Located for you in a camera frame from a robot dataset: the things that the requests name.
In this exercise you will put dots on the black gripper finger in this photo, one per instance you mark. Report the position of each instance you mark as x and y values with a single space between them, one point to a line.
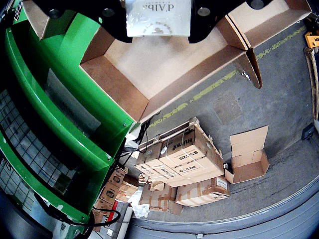
207 22
114 22

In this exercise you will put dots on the tall white carton box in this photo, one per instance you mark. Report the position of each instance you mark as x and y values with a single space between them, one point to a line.
159 20

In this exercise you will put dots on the BS printed cardboard carton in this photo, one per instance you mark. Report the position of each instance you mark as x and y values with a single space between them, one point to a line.
189 154

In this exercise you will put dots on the plain stacked cardboard carton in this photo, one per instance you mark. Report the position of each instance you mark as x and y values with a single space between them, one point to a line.
149 156

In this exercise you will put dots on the flattened open cardboard carton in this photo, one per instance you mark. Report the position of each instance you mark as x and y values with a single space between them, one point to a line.
246 159

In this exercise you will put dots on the small black floor box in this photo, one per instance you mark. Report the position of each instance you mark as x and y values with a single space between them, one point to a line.
307 132

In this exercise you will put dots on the black printed cardboard cartons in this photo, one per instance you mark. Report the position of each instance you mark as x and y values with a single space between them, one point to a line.
112 189

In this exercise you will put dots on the taped cardboard carton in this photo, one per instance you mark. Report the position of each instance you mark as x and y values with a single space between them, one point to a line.
202 191
157 196

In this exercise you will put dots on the grey blank sheet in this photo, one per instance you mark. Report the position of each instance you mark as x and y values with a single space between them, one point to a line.
72 102

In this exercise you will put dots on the yellow machine part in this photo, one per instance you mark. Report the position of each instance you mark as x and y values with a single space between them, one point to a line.
312 39

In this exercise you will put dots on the green metal rack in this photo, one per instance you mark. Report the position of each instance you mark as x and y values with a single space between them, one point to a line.
82 147

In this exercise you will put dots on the white crumpled plastic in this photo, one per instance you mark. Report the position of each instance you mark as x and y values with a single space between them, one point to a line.
139 206

